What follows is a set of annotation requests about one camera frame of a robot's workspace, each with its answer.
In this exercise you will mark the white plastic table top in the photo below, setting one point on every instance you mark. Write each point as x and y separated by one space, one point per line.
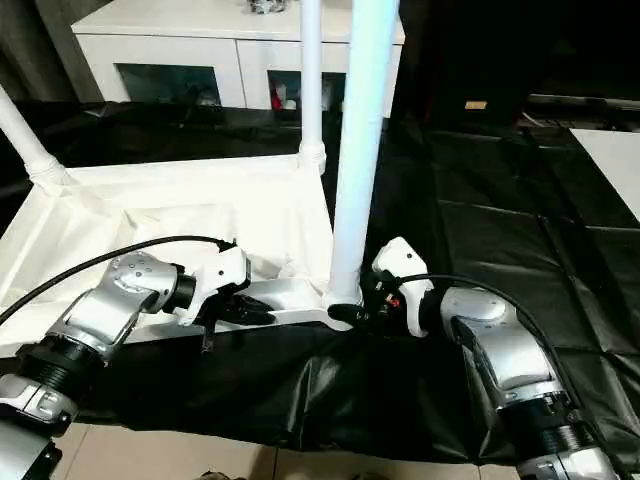
150 210

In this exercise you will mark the white plastic table leg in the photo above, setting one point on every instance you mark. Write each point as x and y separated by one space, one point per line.
311 75
365 125
25 135

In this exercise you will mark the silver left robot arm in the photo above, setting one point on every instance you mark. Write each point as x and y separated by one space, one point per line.
100 310

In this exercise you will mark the black table mat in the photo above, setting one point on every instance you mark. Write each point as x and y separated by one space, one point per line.
500 225

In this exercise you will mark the small yellow label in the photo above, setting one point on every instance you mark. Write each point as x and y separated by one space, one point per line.
476 105

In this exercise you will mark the white flat board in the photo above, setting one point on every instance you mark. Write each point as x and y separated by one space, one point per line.
610 165

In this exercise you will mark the white sideboard cabinet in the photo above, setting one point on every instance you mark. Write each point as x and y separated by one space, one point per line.
175 45

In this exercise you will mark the grey pleated curtain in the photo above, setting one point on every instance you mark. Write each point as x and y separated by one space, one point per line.
35 50

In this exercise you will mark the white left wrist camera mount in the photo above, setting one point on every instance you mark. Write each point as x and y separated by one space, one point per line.
222 270

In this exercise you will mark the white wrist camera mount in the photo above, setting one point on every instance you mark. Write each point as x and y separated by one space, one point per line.
405 260
222 270

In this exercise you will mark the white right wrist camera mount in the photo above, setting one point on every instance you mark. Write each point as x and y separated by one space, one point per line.
405 260

